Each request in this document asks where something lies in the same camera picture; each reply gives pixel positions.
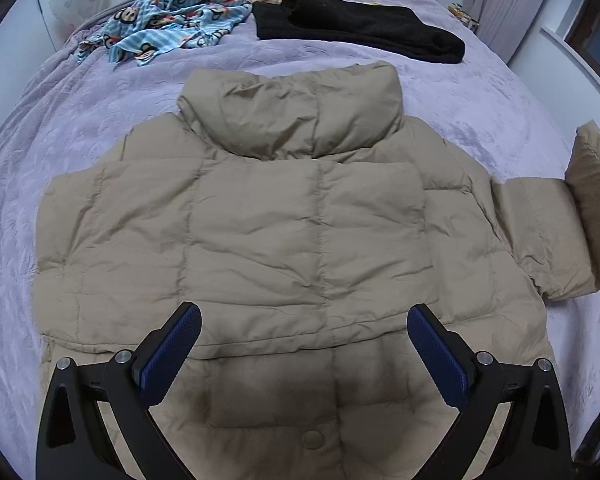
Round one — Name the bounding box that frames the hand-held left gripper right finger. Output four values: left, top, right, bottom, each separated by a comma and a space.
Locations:
406, 303, 573, 480

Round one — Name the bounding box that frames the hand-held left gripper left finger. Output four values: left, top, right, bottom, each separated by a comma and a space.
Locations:
34, 302, 203, 480

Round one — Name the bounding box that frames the beige puffer jacket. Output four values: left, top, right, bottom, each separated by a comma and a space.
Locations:
30, 60, 600, 480

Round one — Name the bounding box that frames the lavender embossed blanket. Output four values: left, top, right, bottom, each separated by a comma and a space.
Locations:
0, 0, 600, 480

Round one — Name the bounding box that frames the blue monkey print cloth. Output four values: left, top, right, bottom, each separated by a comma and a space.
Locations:
77, 0, 253, 68

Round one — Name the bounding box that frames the colourful small box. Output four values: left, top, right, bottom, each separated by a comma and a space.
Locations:
449, 2, 481, 33

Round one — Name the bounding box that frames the black folded garment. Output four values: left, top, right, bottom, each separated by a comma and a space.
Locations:
252, 0, 467, 65

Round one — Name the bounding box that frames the dark window frame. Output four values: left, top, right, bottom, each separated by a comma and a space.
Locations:
565, 0, 600, 73

